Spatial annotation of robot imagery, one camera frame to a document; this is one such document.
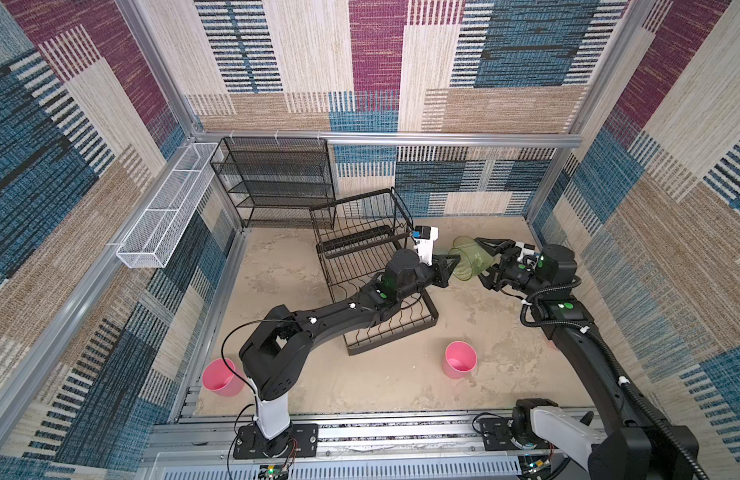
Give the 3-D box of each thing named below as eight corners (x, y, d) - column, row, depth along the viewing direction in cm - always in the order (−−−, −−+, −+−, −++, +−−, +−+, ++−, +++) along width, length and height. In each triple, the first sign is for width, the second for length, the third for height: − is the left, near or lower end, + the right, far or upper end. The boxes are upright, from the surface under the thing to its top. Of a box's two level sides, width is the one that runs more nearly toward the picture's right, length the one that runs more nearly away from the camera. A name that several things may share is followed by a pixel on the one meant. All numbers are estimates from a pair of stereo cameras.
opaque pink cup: (443, 378, 85) (451, 364, 76) (440, 354, 89) (447, 338, 81) (476, 378, 85) (488, 364, 76) (471, 353, 89) (481, 338, 80)
